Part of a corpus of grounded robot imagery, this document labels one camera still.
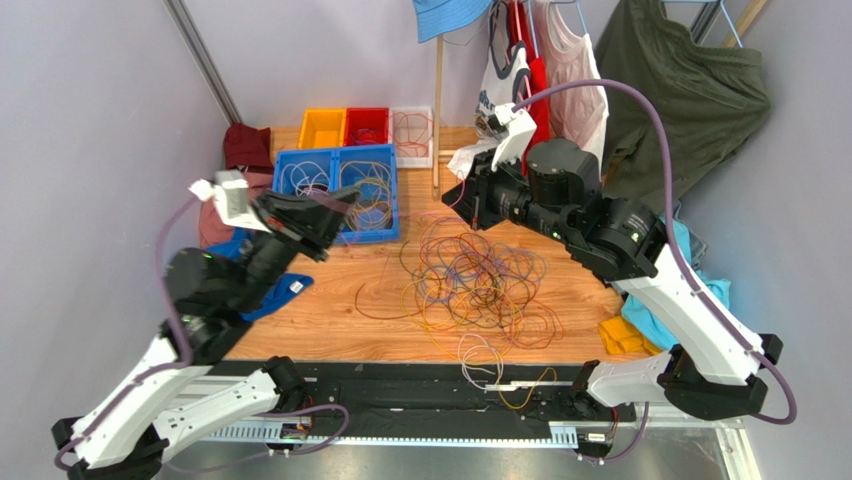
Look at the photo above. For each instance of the olive green shirt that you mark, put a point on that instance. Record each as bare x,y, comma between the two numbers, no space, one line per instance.
711,100

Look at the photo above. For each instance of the blue double bin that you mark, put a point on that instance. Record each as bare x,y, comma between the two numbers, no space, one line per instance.
371,168

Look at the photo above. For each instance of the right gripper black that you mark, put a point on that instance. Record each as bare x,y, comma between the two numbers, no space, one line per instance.
480,197

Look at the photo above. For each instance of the cyan cloth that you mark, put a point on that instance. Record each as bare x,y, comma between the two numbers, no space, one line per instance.
648,324

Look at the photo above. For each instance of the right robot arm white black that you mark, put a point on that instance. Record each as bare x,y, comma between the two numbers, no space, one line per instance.
711,372

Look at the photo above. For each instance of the metal corner post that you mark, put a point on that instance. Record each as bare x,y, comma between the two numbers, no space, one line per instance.
193,39

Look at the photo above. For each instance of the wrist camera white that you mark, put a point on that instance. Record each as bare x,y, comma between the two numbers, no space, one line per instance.
229,191
515,129

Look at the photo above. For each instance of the wooden rack pole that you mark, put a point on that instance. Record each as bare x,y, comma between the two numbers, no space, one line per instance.
436,130

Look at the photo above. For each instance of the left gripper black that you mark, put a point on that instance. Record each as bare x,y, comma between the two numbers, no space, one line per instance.
313,222

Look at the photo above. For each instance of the white printed shirt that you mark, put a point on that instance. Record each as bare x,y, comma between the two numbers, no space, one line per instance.
504,73

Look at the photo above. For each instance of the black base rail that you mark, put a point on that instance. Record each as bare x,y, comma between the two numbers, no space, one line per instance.
435,402

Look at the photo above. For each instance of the yellow cloth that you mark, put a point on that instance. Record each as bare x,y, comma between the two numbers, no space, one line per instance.
620,337

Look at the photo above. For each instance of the blue bucket hat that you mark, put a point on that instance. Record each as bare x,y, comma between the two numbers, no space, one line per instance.
438,17

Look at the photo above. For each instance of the pink cloth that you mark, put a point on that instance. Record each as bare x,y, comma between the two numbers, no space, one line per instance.
213,226

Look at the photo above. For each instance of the pink tank top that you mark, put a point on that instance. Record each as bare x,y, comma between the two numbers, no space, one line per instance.
578,114

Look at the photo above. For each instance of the dark red cloth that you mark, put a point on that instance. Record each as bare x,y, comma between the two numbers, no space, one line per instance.
248,149

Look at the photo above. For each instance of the yellow small bin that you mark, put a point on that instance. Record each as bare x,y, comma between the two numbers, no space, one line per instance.
322,128

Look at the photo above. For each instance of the red garment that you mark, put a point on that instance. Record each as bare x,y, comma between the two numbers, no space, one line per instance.
520,30

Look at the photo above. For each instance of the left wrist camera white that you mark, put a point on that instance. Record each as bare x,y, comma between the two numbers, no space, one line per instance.
229,191

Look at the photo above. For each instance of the blue cloth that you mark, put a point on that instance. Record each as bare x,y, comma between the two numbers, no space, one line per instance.
228,242

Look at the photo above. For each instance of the red small bin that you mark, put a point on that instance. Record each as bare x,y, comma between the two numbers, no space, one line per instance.
366,126

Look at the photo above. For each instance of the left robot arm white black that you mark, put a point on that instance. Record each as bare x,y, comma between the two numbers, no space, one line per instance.
137,429

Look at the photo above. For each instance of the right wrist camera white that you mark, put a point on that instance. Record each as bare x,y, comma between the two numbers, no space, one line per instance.
515,129

